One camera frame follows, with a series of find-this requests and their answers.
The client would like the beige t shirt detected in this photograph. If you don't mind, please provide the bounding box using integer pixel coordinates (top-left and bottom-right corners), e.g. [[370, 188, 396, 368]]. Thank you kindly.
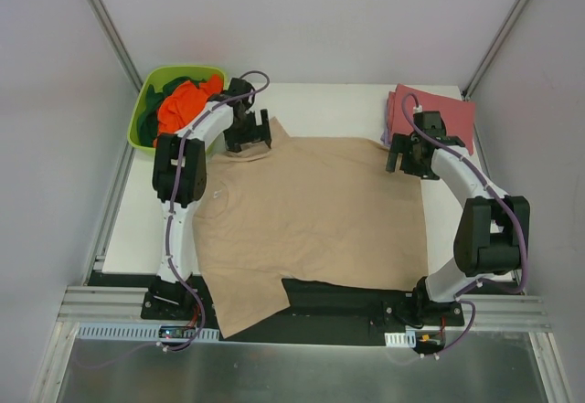
[[193, 120, 428, 337]]

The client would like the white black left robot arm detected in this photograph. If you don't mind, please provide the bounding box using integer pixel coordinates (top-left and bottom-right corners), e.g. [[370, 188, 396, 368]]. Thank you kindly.
[[148, 70, 271, 320]]

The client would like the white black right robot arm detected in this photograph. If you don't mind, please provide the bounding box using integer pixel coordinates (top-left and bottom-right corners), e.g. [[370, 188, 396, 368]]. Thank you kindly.
[[387, 107, 530, 328]]

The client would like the folded purple t shirt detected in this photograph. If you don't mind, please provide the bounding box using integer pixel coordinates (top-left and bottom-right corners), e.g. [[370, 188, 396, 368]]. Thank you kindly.
[[380, 93, 393, 147]]

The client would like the folded red t shirt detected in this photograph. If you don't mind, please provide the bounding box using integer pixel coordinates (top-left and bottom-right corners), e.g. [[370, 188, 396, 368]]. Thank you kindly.
[[389, 84, 475, 154]]

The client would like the orange t shirt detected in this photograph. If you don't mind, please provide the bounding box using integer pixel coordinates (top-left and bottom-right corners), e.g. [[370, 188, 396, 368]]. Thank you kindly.
[[154, 75, 224, 146]]

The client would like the dark green t shirt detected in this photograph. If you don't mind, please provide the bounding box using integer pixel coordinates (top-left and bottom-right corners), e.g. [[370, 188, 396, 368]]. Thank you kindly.
[[136, 76, 201, 147]]

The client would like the green plastic basket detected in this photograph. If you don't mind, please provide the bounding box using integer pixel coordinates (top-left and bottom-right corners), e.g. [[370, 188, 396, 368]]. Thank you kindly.
[[127, 64, 229, 156]]

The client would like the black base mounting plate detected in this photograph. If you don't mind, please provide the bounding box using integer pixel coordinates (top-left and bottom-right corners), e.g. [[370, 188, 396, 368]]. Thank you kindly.
[[89, 271, 464, 346]]

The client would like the right white cable duct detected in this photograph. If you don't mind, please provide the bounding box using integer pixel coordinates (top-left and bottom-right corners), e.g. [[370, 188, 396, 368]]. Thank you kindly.
[[384, 331, 417, 348]]

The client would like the white cable duct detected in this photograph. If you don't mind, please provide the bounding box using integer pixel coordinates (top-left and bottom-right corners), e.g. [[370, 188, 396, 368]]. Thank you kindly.
[[384, 331, 417, 348], [78, 323, 219, 344]]

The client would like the right aluminium corner post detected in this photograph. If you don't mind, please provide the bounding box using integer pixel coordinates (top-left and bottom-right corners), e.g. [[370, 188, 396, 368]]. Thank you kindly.
[[462, 0, 532, 101]]

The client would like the aluminium corner post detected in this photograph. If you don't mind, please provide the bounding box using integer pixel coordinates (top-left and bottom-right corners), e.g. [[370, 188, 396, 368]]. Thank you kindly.
[[86, 0, 143, 91], [462, 0, 532, 101]]

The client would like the left white cable duct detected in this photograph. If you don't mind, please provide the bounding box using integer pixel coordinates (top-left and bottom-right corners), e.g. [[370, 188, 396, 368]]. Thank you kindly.
[[78, 323, 219, 344]]

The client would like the aluminium front frame rail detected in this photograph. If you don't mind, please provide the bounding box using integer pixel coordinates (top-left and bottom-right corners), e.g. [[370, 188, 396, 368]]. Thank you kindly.
[[58, 286, 552, 333]]

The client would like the left aluminium corner post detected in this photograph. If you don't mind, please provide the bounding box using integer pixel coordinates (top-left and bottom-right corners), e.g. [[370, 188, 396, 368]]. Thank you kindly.
[[86, 0, 143, 91]]

